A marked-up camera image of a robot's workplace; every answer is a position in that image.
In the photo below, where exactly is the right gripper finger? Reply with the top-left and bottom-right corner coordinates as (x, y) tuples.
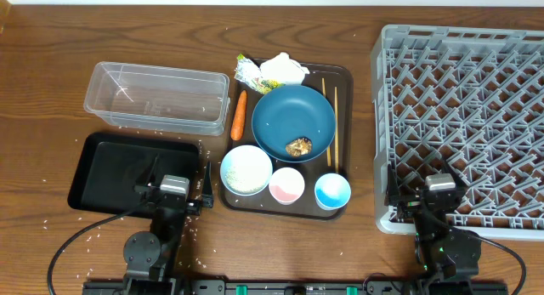
(440, 157), (456, 178)
(387, 164), (400, 200)

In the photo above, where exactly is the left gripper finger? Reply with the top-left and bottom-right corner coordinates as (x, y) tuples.
(142, 155), (159, 187)
(201, 162), (213, 208)

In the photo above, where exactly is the blue white cup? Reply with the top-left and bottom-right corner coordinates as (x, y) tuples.
(314, 173), (351, 211)

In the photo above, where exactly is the pink white cup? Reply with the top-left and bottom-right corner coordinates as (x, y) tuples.
(269, 167), (305, 205)

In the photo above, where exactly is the brown food scrap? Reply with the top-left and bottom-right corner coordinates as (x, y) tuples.
(286, 137), (313, 157)

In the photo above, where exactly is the dark blue plate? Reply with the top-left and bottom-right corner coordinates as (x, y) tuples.
(251, 85), (335, 163)

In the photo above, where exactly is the green yellow snack wrapper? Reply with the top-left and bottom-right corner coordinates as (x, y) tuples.
(235, 54), (283, 94)

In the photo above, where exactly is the white napkin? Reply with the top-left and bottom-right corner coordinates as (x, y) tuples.
(259, 52), (309, 85)

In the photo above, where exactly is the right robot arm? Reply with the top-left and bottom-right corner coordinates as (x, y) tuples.
(387, 160), (481, 294)

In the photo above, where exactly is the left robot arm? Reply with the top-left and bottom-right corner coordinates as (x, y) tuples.
(117, 157), (214, 295)

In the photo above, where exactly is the black waste tray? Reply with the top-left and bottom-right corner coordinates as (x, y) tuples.
(67, 133), (199, 214)

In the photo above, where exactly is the grey dishwasher rack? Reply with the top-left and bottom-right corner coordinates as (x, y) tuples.
(371, 25), (543, 241)

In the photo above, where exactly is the light blue rice bowl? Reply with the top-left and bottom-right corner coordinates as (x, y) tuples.
(220, 145), (273, 196)

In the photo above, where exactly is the orange carrot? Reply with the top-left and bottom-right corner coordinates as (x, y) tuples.
(230, 90), (247, 141)

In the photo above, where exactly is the right wooden chopstick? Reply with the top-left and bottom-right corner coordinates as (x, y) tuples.
(334, 87), (339, 173)

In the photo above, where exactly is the wooden chopstick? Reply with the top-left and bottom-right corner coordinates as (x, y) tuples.
(334, 87), (339, 173)
(321, 77), (332, 167)

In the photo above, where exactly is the clear plastic bin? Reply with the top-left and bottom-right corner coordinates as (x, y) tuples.
(84, 62), (230, 136)

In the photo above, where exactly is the left wooden chopstick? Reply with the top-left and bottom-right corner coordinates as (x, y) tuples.
(321, 77), (332, 167)

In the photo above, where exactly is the brown serving tray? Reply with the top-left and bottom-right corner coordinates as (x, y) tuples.
(218, 63), (353, 221)

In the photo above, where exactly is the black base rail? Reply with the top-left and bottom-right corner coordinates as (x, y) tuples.
(82, 278), (510, 295)

